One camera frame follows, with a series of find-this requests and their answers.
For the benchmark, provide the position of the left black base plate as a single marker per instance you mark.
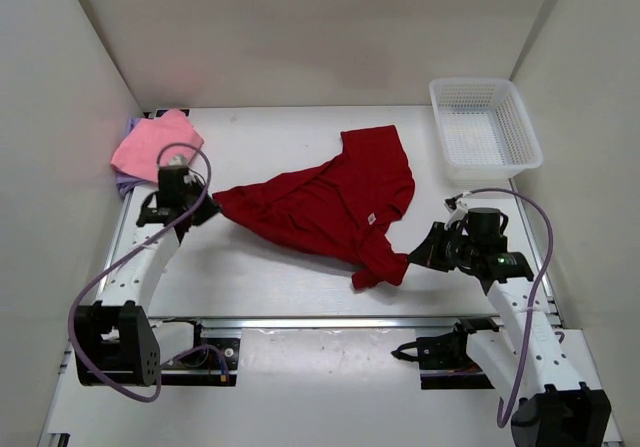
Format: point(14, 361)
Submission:
point(216, 367)

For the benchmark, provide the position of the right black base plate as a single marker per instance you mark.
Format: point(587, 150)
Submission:
point(444, 364)

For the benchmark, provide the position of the purple t shirt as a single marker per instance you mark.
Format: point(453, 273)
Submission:
point(124, 182)

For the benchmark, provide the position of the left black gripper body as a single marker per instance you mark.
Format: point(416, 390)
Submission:
point(191, 200)

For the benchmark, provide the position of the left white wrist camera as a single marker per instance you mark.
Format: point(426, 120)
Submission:
point(178, 160)

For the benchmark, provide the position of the pink t shirt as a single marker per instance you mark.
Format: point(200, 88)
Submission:
point(137, 154)

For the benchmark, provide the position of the aluminium rail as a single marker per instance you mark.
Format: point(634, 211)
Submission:
point(331, 323)

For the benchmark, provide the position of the red t shirt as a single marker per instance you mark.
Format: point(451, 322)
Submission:
point(341, 209)

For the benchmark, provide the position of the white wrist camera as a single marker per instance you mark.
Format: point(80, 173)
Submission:
point(178, 160)
point(456, 204)

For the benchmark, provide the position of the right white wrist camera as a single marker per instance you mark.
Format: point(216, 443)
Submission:
point(456, 204)

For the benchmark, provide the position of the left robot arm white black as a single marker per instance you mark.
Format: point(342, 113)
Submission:
point(114, 341)

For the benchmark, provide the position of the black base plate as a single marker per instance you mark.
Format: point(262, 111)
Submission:
point(444, 364)
point(216, 367)

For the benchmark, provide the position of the white plastic basket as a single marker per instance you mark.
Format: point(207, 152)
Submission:
point(485, 132)

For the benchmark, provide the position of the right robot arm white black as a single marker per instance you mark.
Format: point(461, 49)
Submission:
point(544, 399)

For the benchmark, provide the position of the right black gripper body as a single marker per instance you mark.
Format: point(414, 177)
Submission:
point(463, 248)

